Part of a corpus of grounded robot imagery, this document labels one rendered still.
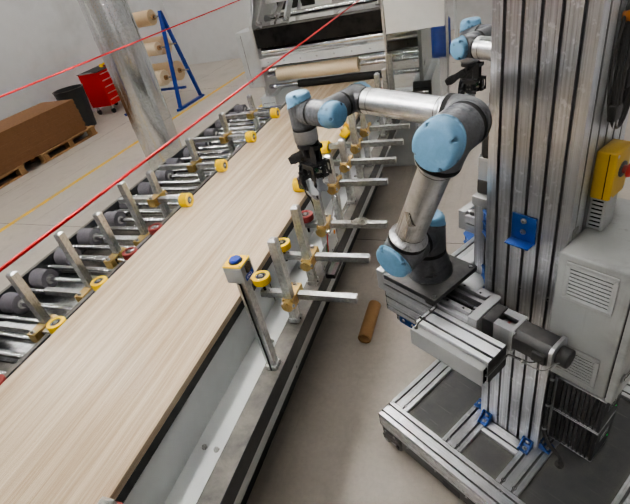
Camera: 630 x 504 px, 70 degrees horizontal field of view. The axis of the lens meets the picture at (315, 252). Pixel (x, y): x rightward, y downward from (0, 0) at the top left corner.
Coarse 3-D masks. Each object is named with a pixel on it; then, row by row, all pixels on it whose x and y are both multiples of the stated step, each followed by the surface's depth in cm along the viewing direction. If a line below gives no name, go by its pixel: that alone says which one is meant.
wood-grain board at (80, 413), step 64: (320, 128) 328; (256, 192) 261; (192, 256) 217; (256, 256) 206; (128, 320) 186; (192, 320) 178; (64, 384) 162; (128, 384) 156; (0, 448) 144; (64, 448) 139; (128, 448) 135
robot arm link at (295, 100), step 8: (288, 96) 131; (296, 96) 129; (304, 96) 130; (288, 104) 132; (296, 104) 130; (304, 104) 129; (288, 112) 134; (296, 112) 131; (296, 120) 133; (296, 128) 135; (304, 128) 134; (312, 128) 135
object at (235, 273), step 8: (240, 256) 149; (248, 256) 149; (224, 264) 147; (232, 264) 146; (240, 264) 145; (224, 272) 147; (232, 272) 146; (240, 272) 145; (232, 280) 149; (240, 280) 147
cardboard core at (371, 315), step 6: (372, 300) 289; (372, 306) 284; (378, 306) 286; (366, 312) 283; (372, 312) 280; (378, 312) 284; (366, 318) 277; (372, 318) 277; (366, 324) 273; (372, 324) 274; (360, 330) 271; (366, 330) 269; (372, 330) 271; (360, 336) 272; (366, 336) 274; (366, 342) 270
